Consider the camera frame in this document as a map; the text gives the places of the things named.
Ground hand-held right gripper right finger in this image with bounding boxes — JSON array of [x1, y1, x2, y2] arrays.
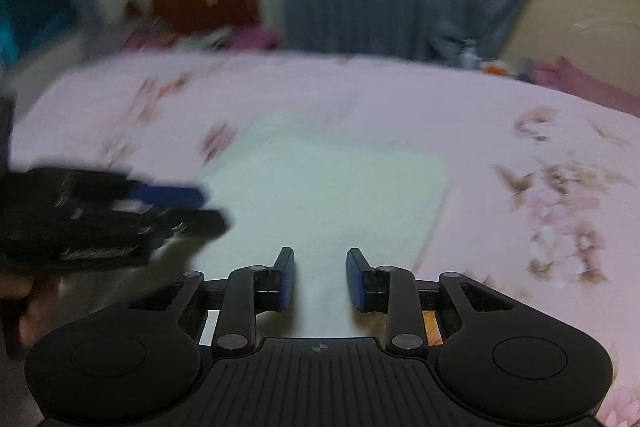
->
[[346, 248, 516, 356]]

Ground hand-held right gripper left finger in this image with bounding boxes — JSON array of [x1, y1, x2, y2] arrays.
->
[[127, 247, 297, 356]]

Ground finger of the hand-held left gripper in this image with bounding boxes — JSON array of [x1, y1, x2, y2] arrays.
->
[[145, 209, 232, 239], [122, 179, 210, 210]]

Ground white small cloth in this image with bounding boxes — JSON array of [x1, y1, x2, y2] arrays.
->
[[125, 109, 448, 340]]

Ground person's left hand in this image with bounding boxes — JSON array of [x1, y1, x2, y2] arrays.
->
[[0, 271, 63, 350]]

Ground brown white headboard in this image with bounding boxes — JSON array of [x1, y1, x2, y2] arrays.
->
[[150, 0, 263, 36]]

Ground pink floral bedsheet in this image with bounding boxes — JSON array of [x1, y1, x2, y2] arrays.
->
[[10, 49, 640, 427]]

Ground cream arched headboard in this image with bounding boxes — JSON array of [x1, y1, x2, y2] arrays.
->
[[500, 0, 640, 98]]

